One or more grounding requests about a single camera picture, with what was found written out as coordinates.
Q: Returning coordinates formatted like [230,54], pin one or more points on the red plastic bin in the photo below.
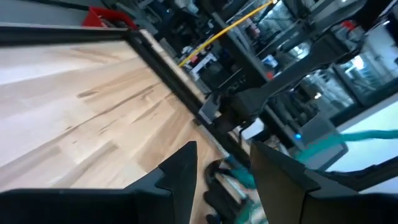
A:
[105,14]

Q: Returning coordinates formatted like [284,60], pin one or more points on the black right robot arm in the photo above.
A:
[280,84]

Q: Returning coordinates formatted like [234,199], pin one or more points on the white metal bracket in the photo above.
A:
[209,109]

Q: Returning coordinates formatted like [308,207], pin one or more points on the gray metal shelf rack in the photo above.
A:
[373,81]

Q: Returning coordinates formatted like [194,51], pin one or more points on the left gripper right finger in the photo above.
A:
[286,193]

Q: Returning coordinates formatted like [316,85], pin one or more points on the black plastic spool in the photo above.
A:
[217,199]

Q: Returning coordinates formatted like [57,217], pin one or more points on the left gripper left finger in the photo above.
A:
[124,205]

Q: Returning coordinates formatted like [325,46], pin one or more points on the black table frame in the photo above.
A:
[62,35]

